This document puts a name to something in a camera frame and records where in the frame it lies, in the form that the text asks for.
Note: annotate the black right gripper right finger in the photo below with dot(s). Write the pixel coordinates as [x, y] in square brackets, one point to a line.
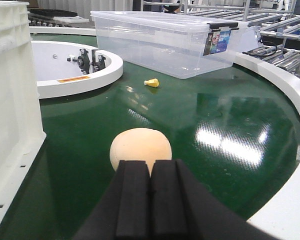
[183, 209]

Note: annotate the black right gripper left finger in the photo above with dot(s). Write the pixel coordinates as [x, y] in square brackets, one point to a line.
[123, 211]

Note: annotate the cream round ball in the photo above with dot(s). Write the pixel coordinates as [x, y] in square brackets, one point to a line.
[140, 144]

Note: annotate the white plastic tote box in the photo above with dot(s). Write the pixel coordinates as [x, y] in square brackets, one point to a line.
[21, 130]

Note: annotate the white outer conveyor rim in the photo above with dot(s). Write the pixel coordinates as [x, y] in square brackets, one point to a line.
[263, 185]

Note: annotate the small yellow toy piece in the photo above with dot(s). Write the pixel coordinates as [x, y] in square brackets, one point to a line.
[154, 82]

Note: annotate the black bearing mounts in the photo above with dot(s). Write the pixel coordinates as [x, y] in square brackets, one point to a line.
[87, 65]

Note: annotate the clear plastic storage bin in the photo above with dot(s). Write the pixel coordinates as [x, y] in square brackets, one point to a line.
[182, 46]

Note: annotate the metal roller conveyor rack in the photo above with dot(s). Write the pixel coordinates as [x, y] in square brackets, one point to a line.
[273, 33]

